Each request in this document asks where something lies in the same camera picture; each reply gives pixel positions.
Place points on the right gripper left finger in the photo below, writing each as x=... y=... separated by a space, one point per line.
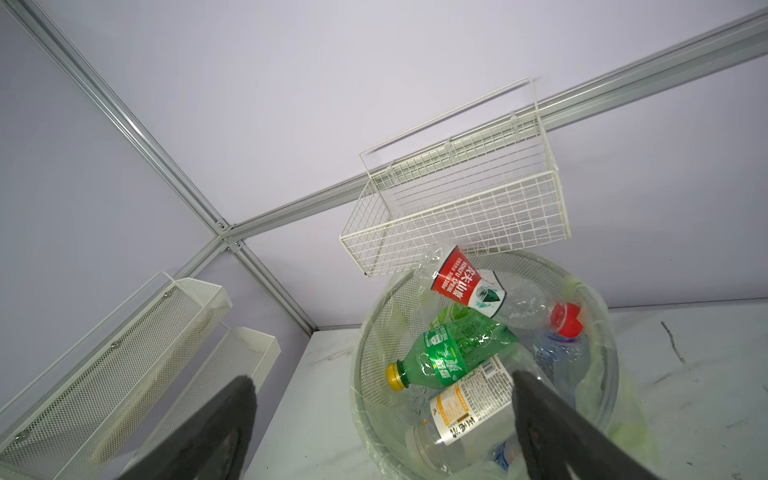
x=211 y=444

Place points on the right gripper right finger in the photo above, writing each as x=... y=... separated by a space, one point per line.
x=559 y=443

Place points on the clear bottle yellow label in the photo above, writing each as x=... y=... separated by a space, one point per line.
x=470 y=418

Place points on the green soda bottle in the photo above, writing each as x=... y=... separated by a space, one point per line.
x=448 y=351

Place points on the red label crushed bottle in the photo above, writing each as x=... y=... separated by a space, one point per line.
x=506 y=298

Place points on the mesh waste bin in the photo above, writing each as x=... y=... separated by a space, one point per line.
x=404 y=311

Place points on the white mesh lower shelf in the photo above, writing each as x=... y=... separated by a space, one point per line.
x=241 y=352

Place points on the white mesh shelf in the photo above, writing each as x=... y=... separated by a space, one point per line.
x=76 y=416
x=241 y=352

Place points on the white mesh upper shelf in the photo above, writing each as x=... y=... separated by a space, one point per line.
x=76 y=416

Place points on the white wire wall basket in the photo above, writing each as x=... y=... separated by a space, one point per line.
x=482 y=175

